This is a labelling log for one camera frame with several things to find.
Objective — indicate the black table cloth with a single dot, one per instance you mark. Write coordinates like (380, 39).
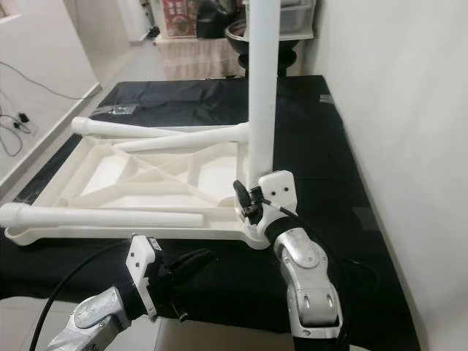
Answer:
(190, 95)

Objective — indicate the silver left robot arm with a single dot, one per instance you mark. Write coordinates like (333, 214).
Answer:
(95, 318)

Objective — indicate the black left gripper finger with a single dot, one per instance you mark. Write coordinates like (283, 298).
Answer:
(194, 261)
(190, 282)

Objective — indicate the clear plastic storage box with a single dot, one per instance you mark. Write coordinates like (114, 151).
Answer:
(300, 18)

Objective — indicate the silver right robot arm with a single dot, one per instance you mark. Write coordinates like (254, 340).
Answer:
(307, 285)

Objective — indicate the beige tablecloth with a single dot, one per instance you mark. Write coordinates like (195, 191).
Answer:
(197, 60)

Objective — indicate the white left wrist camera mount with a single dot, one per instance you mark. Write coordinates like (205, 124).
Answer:
(139, 259)

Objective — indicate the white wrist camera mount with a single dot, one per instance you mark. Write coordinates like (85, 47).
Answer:
(278, 186)
(139, 259)

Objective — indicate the red printed box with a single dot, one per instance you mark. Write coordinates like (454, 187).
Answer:
(181, 18)

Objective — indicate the black bag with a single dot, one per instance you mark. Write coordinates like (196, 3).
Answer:
(216, 20)

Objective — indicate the small black bundle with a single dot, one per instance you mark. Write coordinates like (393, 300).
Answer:
(153, 32)

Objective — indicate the clear tape strip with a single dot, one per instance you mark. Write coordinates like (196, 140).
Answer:
(117, 110)

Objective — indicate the black charger plug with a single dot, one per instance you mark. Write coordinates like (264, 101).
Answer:
(23, 118)

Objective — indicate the black round stool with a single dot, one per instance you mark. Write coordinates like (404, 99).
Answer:
(292, 64)

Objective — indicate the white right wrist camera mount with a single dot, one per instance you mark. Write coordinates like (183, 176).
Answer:
(278, 186)

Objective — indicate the white plastic table top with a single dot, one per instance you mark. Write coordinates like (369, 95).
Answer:
(117, 179)

